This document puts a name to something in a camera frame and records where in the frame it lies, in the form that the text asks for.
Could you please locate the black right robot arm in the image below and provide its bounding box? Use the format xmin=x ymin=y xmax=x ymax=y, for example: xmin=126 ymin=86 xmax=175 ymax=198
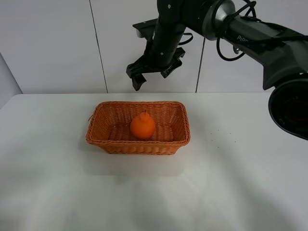
xmin=126 ymin=0 xmax=308 ymax=139

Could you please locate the orange with stem bump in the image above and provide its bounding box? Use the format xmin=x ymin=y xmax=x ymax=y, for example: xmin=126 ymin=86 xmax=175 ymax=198
xmin=130 ymin=111 xmax=155 ymax=139

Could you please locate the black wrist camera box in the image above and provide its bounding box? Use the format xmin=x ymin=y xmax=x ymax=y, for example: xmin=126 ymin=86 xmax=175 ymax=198
xmin=132 ymin=18 xmax=157 ymax=40

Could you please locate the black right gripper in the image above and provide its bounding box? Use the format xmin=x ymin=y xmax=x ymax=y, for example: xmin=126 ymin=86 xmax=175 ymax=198
xmin=127 ymin=23 xmax=185 ymax=91

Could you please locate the orange woven wicker basket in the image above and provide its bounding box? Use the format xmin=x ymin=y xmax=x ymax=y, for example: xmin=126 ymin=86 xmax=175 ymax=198
xmin=86 ymin=101 xmax=191 ymax=155

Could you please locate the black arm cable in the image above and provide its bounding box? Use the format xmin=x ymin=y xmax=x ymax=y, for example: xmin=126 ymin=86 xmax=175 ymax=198
xmin=216 ymin=0 xmax=308 ymax=61

